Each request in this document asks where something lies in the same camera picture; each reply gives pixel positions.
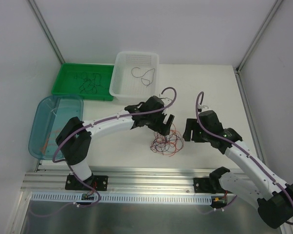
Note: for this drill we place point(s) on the aluminium rail frame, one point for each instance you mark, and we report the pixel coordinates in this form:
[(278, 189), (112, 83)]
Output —
[(125, 157)]

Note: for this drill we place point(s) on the white perforated plastic basket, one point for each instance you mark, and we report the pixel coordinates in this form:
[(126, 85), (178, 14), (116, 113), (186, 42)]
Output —
[(135, 76)]

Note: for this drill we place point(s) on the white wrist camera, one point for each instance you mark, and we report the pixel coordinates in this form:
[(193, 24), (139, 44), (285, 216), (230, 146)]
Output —
[(165, 99), (202, 108)]

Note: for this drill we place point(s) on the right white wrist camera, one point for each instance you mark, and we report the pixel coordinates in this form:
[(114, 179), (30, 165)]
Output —
[(202, 108)]

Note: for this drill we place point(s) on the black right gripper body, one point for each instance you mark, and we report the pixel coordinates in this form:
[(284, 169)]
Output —
[(195, 131)]

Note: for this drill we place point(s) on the translucent blue plastic tray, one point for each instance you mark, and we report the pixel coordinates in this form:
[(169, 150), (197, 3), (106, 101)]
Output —
[(52, 114)]

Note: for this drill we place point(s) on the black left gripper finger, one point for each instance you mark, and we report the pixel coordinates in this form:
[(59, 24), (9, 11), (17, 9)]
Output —
[(164, 129), (169, 121)]

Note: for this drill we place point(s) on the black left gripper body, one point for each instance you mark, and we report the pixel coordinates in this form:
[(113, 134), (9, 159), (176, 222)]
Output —
[(161, 121)]

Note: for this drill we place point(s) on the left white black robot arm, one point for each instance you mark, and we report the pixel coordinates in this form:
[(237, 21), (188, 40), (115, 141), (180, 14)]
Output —
[(75, 138)]

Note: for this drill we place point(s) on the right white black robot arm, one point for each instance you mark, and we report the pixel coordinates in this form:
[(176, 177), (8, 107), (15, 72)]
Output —
[(270, 195)]

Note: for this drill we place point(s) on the white slotted cable duct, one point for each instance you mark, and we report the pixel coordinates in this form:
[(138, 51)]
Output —
[(122, 198)]

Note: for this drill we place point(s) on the green plastic tray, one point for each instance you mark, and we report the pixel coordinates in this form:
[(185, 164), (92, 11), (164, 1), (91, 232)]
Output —
[(89, 81)]

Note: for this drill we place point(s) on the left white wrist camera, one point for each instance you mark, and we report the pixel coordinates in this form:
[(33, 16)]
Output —
[(165, 99)]

